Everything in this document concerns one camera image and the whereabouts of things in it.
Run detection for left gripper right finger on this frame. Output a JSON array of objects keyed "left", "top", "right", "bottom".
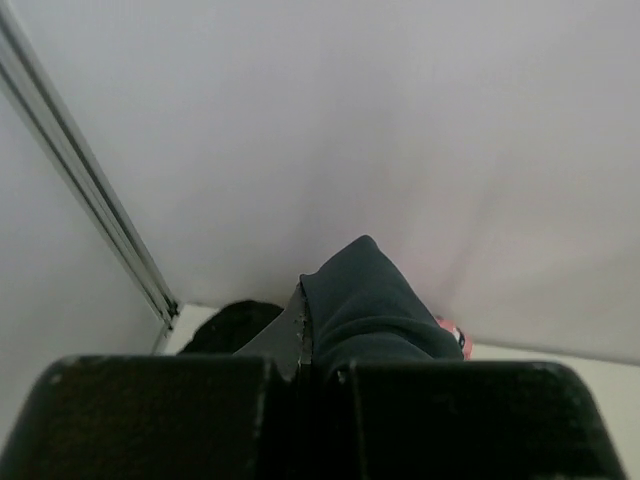
[{"left": 324, "top": 361, "right": 625, "bottom": 479}]

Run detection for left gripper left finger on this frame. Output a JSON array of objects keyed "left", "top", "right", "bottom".
[{"left": 1, "top": 290, "right": 311, "bottom": 479}]

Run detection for dark teal shorts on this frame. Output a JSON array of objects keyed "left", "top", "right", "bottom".
[{"left": 300, "top": 235, "right": 464, "bottom": 378}]

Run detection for pink patterned shorts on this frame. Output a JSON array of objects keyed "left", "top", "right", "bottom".
[{"left": 435, "top": 316, "right": 473, "bottom": 360}]

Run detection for aluminium corner profile left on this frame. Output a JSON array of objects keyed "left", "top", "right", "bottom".
[{"left": 1, "top": 1, "right": 180, "bottom": 353}]

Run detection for black shorts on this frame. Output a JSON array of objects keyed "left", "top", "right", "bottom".
[{"left": 178, "top": 300, "right": 284, "bottom": 355}]

